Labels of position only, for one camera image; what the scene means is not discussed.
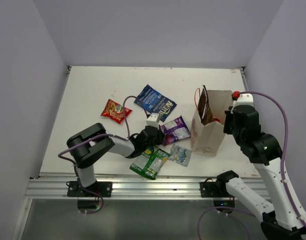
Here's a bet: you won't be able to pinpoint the purple snack bag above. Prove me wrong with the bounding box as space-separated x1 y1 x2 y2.
161 116 191 146

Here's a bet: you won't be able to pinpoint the green snack bag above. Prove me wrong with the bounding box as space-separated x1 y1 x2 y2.
129 146 170 180

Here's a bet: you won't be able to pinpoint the blue Kettle chip bag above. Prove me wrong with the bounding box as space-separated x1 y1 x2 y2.
134 85 177 122

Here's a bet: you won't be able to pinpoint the beige paper bag orange handles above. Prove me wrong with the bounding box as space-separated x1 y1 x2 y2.
191 87 232 157

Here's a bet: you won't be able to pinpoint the brown chip bag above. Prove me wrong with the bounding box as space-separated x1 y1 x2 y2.
198 85 213 125

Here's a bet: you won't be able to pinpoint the small red snack packet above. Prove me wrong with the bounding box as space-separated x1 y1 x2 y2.
101 99 132 124

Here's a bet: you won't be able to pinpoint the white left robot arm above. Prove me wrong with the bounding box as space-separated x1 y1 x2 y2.
66 123 165 197

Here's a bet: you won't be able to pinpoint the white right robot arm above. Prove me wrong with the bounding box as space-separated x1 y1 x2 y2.
215 105 306 240

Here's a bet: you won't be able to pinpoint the small silver snack packet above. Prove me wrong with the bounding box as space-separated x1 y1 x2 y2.
168 144 192 167

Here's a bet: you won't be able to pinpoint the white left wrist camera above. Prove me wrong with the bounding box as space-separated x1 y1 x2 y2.
146 113 160 129

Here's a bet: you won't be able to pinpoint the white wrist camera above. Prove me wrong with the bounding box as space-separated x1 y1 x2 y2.
232 91 253 107
146 113 160 129

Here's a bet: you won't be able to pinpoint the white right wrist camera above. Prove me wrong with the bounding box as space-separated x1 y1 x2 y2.
232 91 253 107

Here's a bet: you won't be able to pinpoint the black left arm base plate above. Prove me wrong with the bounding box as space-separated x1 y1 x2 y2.
66 181 113 198

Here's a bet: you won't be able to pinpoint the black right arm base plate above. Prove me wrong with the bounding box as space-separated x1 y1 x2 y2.
199 178 232 198

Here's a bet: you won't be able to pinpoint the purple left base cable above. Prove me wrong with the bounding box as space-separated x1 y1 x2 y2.
74 164 105 215

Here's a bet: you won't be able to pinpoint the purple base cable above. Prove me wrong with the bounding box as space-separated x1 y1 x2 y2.
74 164 105 215
197 206 255 240

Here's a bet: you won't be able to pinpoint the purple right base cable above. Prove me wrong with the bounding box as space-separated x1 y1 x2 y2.
197 206 255 240

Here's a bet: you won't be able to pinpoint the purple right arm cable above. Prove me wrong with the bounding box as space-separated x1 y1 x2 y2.
239 91 306 240

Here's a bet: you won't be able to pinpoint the aluminium mounting rail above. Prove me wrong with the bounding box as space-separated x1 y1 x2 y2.
25 175 267 201

